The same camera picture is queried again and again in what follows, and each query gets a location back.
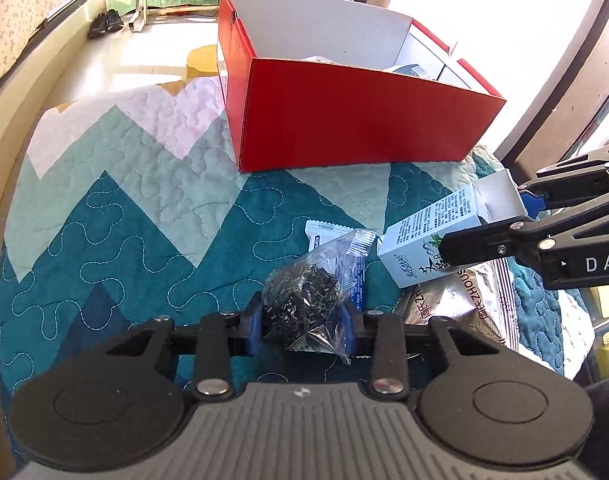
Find floral patterned curtain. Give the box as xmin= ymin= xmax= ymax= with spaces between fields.
xmin=0 ymin=0 xmax=81 ymax=97

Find pair of dark shoes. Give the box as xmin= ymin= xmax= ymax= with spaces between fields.
xmin=86 ymin=8 xmax=126 ymax=40

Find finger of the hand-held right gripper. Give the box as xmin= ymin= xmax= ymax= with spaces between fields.
xmin=441 ymin=199 xmax=609 ymax=267
xmin=517 ymin=141 xmax=609 ymax=222

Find small blue white carton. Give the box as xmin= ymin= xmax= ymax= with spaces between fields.
xmin=376 ymin=169 xmax=528 ymax=289

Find small white sachet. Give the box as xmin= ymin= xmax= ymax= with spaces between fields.
xmin=304 ymin=219 xmax=357 ymax=253

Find red cardboard box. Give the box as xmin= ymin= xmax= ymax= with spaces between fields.
xmin=217 ymin=0 xmax=508 ymax=174

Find zigzag quilted blanket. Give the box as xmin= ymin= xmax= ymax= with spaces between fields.
xmin=0 ymin=77 xmax=592 ymax=401

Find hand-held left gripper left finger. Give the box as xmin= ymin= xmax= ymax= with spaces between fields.
xmin=102 ymin=290 xmax=265 ymax=402

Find clear bag of black bits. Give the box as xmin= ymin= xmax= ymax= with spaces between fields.
xmin=261 ymin=229 xmax=378 ymax=365

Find wet wipes pack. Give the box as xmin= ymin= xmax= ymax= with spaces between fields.
xmin=384 ymin=62 xmax=436 ymax=82

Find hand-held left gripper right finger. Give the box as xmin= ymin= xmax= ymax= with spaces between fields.
xmin=340 ymin=302 xmax=507 ymax=402

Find person's dark pants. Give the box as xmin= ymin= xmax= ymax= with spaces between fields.
xmin=581 ymin=374 xmax=609 ymax=480

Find silver foil snack packet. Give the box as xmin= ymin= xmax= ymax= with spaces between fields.
xmin=393 ymin=259 xmax=521 ymax=352

